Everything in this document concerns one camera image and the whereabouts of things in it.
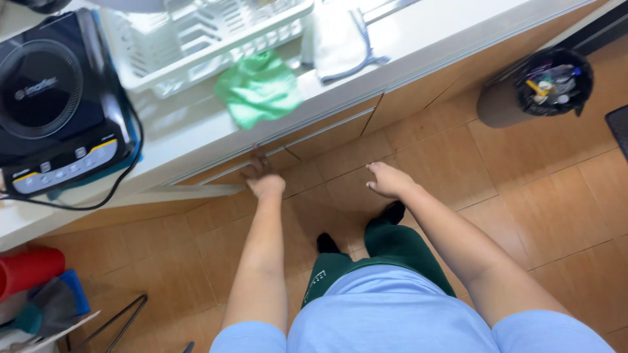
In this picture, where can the white plastic dish rack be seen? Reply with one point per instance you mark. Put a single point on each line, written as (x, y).
(196, 44)

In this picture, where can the person's left hand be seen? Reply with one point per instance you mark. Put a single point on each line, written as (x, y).
(262, 177)

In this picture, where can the black metal stand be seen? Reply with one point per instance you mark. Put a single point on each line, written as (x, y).
(115, 323)

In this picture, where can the person's black left sock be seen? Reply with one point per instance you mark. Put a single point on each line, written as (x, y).
(326, 243)

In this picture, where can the person's black sock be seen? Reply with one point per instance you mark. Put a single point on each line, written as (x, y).
(394, 212)
(326, 243)

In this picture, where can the wooden cabinet drawer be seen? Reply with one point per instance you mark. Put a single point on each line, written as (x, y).
(279, 142)

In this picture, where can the red plastic container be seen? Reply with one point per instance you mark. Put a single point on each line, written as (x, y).
(29, 269)

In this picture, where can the person's black right sock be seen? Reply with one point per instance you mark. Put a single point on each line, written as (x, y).
(394, 212)

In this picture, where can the trash bin with black liner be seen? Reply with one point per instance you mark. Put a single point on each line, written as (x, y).
(539, 88)

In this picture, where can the green cloth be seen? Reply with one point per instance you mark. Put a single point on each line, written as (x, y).
(257, 90)

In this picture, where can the person's light blue shirt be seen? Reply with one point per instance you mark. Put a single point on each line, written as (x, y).
(407, 318)

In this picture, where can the black induction cooker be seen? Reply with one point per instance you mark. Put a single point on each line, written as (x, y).
(54, 98)

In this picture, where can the person's right hand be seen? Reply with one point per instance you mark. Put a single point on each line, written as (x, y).
(390, 180)

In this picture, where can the person's left fingers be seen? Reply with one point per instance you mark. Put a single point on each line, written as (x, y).
(258, 162)

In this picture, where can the person's green pants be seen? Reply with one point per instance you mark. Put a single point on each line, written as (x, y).
(392, 255)

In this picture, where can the black floor mat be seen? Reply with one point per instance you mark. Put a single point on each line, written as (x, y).
(618, 128)

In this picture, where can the blue and grey bag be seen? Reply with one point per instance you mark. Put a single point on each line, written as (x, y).
(54, 304)

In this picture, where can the white cloth with blue trim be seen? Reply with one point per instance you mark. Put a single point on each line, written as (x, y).
(338, 41)

